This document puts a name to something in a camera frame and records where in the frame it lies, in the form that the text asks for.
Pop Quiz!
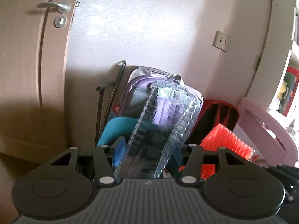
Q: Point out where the red ribbed plastic tray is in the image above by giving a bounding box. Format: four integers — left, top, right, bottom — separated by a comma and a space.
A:
178, 123, 257, 181

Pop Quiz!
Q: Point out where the clear plastic tray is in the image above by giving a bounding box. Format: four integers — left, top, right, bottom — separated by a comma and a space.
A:
114, 80, 203, 180

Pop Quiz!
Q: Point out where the teal plastic trash bin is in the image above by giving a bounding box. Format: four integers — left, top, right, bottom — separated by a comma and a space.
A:
96, 117, 138, 146

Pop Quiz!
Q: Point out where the red black backpack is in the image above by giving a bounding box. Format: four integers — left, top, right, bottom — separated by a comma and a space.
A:
186, 99, 240, 145

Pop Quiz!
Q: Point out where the purple grey backpack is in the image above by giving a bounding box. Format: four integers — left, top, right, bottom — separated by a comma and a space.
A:
117, 66, 204, 121

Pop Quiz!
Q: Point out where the white bookshelf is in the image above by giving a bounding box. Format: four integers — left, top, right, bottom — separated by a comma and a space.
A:
247, 0, 298, 127

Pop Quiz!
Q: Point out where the beige wooden door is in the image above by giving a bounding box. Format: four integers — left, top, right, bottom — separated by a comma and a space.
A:
1, 0, 77, 163

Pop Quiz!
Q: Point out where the black trolley handle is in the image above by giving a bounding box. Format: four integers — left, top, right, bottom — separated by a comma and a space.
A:
95, 60, 126, 145

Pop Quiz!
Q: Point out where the beige wall socket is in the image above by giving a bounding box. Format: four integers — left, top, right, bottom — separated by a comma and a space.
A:
212, 31, 231, 52

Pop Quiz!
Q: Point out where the silver door handle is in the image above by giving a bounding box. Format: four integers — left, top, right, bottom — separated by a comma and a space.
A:
36, 1, 70, 14

